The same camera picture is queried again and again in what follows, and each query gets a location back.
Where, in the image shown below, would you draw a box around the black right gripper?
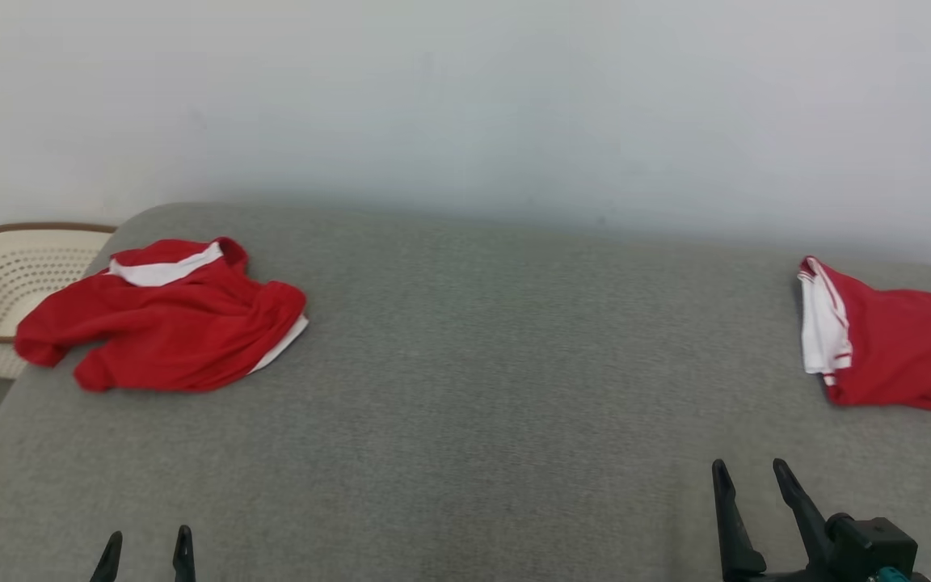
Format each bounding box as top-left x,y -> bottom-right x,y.
711,458 -> 838,582

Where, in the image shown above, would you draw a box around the red Bulls shorts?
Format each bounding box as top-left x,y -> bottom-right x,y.
15,236 -> 310,394

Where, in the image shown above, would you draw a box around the red Bulls jersey shirt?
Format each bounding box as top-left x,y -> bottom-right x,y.
796,255 -> 931,421

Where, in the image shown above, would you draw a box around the cream perforated laundry basket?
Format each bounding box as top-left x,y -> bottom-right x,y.
0,222 -> 119,381

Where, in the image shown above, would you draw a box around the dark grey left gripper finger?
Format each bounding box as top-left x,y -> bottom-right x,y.
172,525 -> 196,582
90,531 -> 124,582

